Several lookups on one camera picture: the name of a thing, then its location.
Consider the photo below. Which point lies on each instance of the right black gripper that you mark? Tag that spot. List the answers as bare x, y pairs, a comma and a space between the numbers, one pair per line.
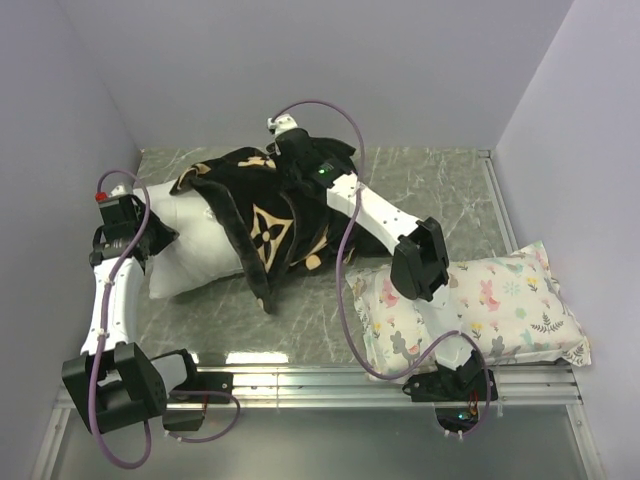
279, 157

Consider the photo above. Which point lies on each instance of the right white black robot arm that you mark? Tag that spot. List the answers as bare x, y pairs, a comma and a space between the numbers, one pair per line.
420, 262

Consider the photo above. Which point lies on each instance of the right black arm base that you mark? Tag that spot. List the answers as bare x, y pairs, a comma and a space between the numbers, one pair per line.
464, 413

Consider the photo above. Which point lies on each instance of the black pillowcase with tan flowers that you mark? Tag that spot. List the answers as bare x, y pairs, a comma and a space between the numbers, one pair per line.
270, 225

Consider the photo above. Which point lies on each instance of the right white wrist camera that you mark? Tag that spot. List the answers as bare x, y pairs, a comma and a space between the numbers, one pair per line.
281, 124

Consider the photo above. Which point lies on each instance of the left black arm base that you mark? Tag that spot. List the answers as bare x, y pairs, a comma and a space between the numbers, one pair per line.
188, 404

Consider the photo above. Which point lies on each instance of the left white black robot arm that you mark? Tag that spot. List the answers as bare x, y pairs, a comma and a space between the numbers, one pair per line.
112, 382

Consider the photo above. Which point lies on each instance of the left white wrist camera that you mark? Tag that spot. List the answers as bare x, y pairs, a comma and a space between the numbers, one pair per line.
119, 190

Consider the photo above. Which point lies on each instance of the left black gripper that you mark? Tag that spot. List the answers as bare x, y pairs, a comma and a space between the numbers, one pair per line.
166, 235

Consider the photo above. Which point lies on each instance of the aluminium mounting rail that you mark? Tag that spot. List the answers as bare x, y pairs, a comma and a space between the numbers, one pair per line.
347, 386

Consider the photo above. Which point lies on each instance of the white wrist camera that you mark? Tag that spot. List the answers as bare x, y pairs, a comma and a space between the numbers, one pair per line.
281, 124
119, 190

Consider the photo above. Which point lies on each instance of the white floral printed pillow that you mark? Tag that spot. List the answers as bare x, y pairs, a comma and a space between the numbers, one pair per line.
511, 306

